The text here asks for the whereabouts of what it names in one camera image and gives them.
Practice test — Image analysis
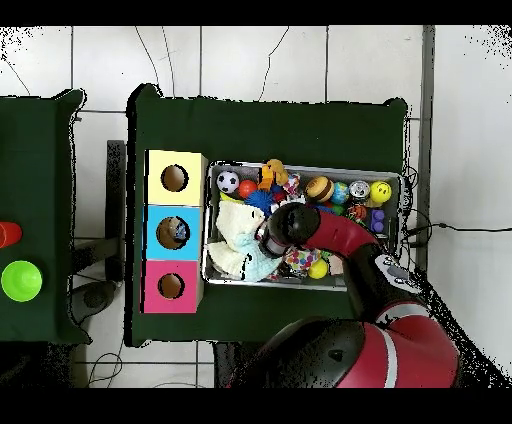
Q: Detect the mint green cloth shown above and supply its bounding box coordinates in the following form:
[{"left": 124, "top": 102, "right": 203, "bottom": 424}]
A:
[{"left": 231, "top": 227, "right": 286, "bottom": 284}]

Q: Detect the cream yellow cloth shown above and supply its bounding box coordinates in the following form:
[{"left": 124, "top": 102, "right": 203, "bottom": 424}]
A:
[{"left": 205, "top": 199, "right": 266, "bottom": 278}]

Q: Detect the clear mesh bin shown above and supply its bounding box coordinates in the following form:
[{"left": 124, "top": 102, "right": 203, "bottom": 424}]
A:
[{"left": 202, "top": 161, "right": 404, "bottom": 291}]

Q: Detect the wooden box with three holes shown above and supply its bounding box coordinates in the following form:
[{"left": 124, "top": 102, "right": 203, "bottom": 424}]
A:
[{"left": 142, "top": 148, "right": 209, "bottom": 315}]

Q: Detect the small blue spiky ball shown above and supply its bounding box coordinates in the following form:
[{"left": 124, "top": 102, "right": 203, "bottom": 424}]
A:
[{"left": 244, "top": 188, "right": 278, "bottom": 217}]

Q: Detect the small red ball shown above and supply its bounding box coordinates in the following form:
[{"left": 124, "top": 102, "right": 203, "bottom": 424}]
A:
[{"left": 236, "top": 179, "right": 260, "bottom": 201}]

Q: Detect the plain yellow ball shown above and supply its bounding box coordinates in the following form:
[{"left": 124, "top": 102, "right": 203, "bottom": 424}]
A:
[{"left": 307, "top": 256, "right": 330, "bottom": 281}]

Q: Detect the small soccer ball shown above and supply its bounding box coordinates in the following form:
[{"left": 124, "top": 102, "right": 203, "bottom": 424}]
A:
[{"left": 216, "top": 169, "right": 242, "bottom": 196}]

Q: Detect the brown burger toy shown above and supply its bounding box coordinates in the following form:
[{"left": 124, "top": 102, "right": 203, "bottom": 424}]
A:
[{"left": 304, "top": 175, "right": 337, "bottom": 204}]

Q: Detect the small globe ball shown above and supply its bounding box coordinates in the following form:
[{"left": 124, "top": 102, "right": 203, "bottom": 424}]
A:
[{"left": 331, "top": 181, "right": 352, "bottom": 206}]

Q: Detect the yellow smiley ball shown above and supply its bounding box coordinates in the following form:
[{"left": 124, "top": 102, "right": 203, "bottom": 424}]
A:
[{"left": 368, "top": 180, "right": 394, "bottom": 205}]

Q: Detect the red cup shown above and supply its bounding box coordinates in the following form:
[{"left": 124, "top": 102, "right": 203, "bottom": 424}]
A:
[{"left": 0, "top": 221, "right": 24, "bottom": 250}]

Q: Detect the black cable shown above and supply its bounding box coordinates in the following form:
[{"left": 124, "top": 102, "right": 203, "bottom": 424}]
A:
[{"left": 403, "top": 219, "right": 512, "bottom": 241}]

